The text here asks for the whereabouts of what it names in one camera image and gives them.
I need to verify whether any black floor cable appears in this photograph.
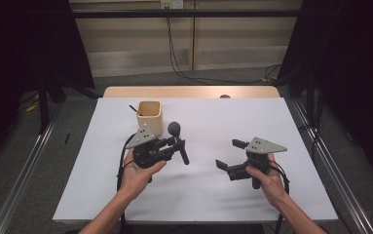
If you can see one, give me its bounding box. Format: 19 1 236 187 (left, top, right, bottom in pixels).
299 94 324 160

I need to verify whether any white wall socket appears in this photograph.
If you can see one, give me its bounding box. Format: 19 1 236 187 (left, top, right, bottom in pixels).
160 0 184 10

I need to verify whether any wooden table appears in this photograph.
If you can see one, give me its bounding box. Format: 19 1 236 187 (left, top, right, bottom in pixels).
102 85 281 99

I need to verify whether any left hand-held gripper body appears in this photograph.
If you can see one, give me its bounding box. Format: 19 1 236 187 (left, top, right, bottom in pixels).
125 128 175 170

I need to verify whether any beige square cup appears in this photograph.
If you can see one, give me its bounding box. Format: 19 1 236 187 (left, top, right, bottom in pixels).
135 100 163 137

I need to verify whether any yellow floor item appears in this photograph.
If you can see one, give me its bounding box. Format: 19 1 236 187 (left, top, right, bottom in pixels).
24 94 41 113

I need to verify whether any black horizontal bar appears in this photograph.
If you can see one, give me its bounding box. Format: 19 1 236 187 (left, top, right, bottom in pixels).
71 9 302 19

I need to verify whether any person's left hand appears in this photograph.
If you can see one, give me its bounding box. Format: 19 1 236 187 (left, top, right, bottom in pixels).
119 149 168 199

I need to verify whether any hand-held gripper cable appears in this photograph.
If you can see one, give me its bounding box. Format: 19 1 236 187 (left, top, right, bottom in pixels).
270 160 291 234
116 134 137 234

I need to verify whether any white table mat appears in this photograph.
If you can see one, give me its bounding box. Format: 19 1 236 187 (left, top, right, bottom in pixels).
52 97 339 224

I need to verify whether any long black wall cable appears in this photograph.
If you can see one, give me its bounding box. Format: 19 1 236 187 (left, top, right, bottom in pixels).
165 6 282 86

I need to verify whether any large powder makeup brush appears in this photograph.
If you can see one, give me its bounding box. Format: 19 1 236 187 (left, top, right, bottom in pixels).
167 121 191 166

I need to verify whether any aluminium floor rail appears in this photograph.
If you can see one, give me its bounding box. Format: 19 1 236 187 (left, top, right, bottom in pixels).
289 98 373 234
0 106 63 234

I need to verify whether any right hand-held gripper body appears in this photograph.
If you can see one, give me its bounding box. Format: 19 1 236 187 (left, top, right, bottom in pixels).
227 136 288 190

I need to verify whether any black metal stand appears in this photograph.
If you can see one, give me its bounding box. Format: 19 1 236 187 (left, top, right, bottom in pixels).
37 74 51 135

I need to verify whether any person's right hand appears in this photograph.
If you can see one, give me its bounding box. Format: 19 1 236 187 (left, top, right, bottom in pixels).
245 153 289 209

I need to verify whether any left hand-held gripper cable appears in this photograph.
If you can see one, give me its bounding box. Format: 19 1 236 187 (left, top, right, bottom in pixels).
116 134 137 234

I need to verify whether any right hand-held gripper cable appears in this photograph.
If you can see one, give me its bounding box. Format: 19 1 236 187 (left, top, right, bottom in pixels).
270 160 291 234

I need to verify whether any black curtain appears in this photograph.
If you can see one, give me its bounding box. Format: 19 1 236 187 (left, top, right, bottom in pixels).
0 0 95 174
278 0 373 186

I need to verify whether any thin black makeup brush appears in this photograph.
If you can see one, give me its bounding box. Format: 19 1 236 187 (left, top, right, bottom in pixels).
129 104 144 117

